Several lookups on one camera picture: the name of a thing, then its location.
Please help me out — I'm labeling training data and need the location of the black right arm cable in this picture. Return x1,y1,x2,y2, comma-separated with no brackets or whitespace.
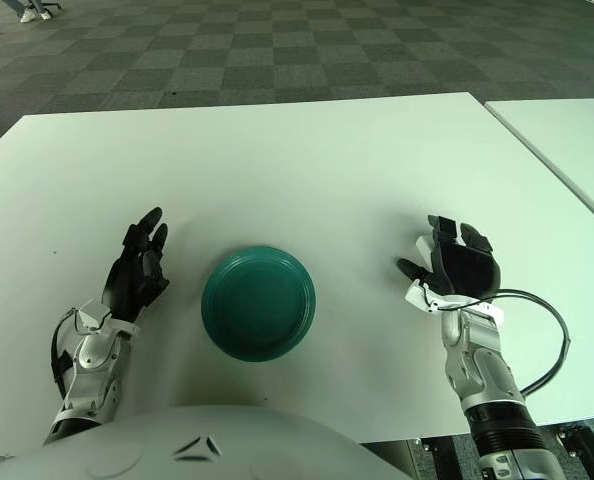
426,287,572,396

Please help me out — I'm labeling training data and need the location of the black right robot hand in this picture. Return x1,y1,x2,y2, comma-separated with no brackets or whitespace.
395,214,502,302

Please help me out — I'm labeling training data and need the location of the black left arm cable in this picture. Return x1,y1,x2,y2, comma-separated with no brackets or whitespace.
50,309,81,401

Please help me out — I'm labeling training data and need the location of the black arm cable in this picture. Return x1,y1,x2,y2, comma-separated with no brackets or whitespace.
426,287,572,396
50,309,81,401

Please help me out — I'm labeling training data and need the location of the grey robot torso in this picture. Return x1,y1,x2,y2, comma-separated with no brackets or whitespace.
0,403,418,480

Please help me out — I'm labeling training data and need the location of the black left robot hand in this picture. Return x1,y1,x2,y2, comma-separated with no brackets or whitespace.
101,206,171,324

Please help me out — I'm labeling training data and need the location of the black table leg frame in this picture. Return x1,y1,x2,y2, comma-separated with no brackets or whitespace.
556,424,594,480

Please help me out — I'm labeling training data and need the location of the green round plate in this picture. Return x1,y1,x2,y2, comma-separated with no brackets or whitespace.
200,244,317,364

